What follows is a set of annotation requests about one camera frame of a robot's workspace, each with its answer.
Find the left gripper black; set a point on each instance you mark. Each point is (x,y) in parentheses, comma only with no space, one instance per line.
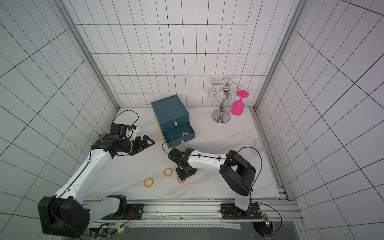
(139,146)

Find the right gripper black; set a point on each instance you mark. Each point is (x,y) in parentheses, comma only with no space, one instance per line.
(184,171)

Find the teal three-drawer cabinet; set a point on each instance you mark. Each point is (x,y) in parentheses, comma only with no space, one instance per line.
(173,119)

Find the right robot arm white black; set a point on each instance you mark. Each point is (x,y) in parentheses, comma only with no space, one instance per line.
(237,172)

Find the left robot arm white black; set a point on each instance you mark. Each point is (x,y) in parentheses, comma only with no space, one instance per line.
(63,214)

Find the orange tape roll right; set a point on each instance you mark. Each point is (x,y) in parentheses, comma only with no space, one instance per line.
(168,172)

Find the orange tape roll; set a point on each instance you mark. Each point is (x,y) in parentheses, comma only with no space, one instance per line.
(149,182)
(168,172)

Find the orange tape roll left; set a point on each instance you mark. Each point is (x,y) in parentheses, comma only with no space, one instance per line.
(149,182)

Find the silver wine glass rack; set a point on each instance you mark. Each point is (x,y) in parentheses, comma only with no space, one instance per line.
(221,115)

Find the clear glass cup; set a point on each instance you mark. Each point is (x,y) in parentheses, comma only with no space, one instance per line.
(259,146)

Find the clear hanging wine glass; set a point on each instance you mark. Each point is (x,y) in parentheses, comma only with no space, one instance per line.
(212,91)

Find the pink plastic wine glass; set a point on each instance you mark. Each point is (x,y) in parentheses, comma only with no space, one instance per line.
(238,106)

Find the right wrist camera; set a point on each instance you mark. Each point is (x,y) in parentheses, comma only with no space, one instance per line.
(179,157)

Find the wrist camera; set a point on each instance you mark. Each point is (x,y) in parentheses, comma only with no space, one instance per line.
(179,157)
(122,132)

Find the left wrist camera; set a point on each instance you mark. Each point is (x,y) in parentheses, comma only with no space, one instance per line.
(122,132)

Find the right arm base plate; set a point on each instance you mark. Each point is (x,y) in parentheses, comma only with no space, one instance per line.
(240,211)

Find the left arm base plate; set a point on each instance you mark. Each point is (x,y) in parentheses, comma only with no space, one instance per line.
(130,211)

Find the aluminium mounting rail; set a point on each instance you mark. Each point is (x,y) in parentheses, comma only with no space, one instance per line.
(199,213)

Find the circuit board with cables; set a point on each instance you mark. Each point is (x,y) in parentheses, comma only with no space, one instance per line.
(264,229)

